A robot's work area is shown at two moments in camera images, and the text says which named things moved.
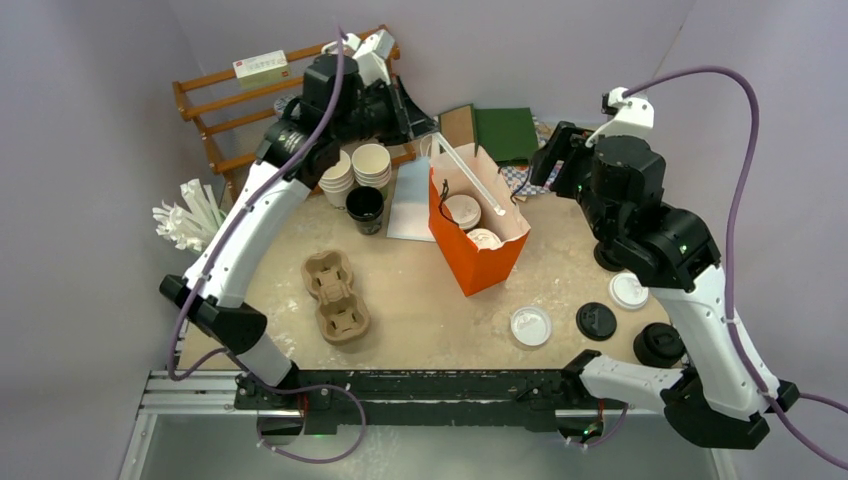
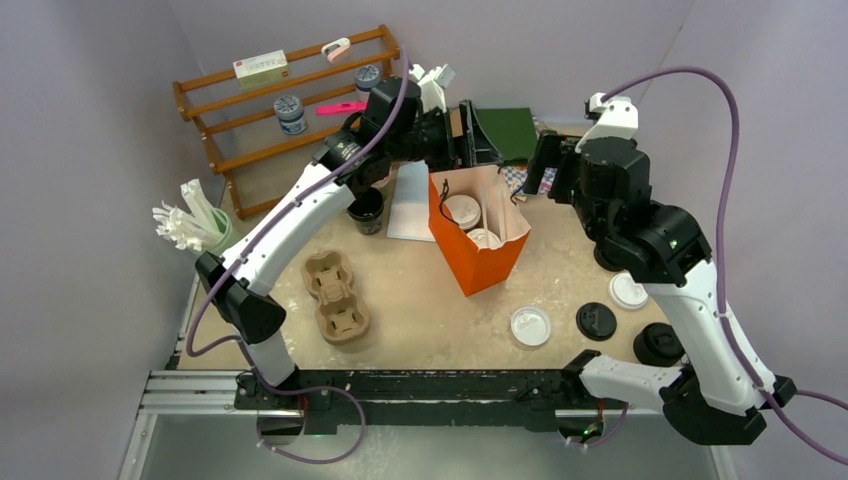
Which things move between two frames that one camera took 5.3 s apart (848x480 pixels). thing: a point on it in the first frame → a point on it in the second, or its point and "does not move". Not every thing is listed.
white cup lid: x=531 y=325 does not move
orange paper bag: x=476 y=269 does not move
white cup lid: x=485 y=239 does not move
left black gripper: x=409 y=120 → x=476 y=149
